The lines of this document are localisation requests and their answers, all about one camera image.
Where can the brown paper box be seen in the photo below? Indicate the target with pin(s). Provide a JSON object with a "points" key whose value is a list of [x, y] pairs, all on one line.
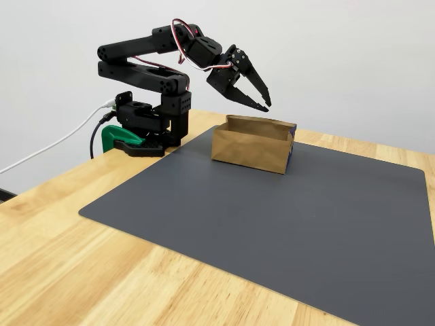
{"points": [[248, 153]]}

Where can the green table clamp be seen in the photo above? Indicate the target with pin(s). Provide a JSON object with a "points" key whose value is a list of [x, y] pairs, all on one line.
{"points": [[110, 136]]}

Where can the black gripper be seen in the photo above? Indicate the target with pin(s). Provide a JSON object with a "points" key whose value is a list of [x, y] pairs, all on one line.
{"points": [[222, 79]]}

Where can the dark grey mat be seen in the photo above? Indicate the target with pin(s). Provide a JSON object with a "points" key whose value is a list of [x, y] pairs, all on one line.
{"points": [[204, 220]]}

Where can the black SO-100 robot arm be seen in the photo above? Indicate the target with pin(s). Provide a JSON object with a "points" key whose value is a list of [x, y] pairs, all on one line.
{"points": [[136, 44]]}

